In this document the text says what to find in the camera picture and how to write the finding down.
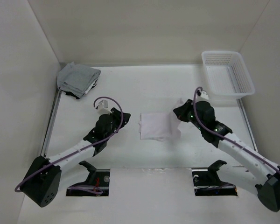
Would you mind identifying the folded white tank top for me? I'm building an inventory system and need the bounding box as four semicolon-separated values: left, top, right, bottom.
84;82;96;94

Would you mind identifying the white plastic basket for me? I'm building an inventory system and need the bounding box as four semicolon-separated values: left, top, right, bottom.
201;51;255;100

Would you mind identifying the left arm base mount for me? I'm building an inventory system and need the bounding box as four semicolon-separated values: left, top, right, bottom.
66;161;111;197

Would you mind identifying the folded grey tank top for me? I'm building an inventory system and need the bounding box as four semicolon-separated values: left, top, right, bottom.
56;62;101;97

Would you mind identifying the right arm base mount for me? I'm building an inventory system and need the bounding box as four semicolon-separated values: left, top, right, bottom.
191;160;238;196

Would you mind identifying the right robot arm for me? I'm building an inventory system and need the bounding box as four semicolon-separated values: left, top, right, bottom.
173;99;280;212

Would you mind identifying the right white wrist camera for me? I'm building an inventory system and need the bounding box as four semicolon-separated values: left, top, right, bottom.
196;89;209;101

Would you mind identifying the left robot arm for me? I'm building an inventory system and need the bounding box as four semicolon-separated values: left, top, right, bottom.
16;108;131;208

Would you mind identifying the folded black tank top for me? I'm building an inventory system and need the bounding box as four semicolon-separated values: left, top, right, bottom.
65;80;97;99

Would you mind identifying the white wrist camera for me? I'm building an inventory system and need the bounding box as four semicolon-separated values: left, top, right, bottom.
196;89;209;101
95;99;111;115

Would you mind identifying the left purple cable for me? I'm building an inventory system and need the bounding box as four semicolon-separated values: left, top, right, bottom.
15;97;125;196

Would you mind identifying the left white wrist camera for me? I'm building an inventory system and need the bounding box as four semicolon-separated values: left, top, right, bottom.
95;99;111;115

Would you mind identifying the white tank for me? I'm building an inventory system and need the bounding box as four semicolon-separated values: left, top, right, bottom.
84;82;96;94
139;98;184;141

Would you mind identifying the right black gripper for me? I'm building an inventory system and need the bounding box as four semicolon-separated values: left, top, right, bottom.
173;99;204;131

